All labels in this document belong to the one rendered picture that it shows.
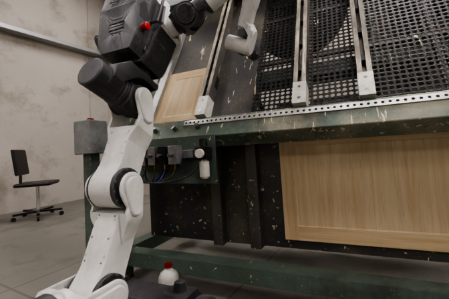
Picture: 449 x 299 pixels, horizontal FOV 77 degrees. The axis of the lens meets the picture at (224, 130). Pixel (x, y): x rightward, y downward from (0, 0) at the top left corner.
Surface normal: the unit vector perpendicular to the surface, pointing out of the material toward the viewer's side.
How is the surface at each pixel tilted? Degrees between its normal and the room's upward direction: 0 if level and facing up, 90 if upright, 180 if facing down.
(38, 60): 90
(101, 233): 64
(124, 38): 82
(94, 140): 90
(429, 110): 60
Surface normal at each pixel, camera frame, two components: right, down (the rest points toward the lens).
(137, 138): 0.75, 0.29
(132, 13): -0.42, -0.18
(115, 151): -0.40, -0.46
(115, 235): 0.90, -0.08
